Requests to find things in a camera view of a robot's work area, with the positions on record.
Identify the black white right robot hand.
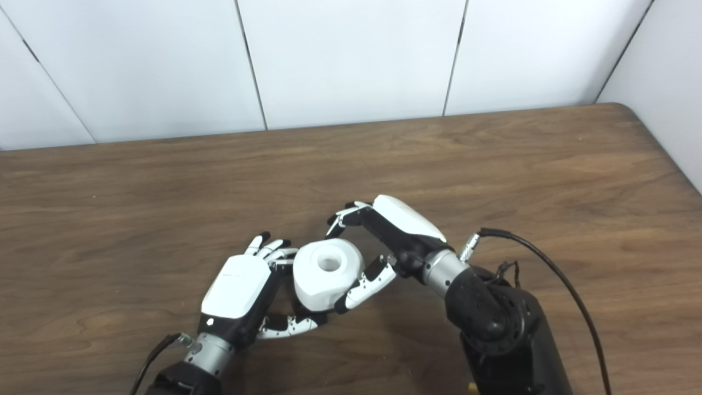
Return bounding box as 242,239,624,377
326,194,456,314

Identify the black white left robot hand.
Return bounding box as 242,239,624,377
197,232,330,352

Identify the round white piece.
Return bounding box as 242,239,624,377
292,238,365,313

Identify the black flanged holder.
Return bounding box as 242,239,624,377
293,307,332,327

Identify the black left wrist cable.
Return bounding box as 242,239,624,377
129,332,193,395

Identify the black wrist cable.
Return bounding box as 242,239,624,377
460,228,612,395
129,332,193,395

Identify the thin black arm wire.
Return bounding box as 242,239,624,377
495,260,520,289

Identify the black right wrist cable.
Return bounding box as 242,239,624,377
460,228,612,395

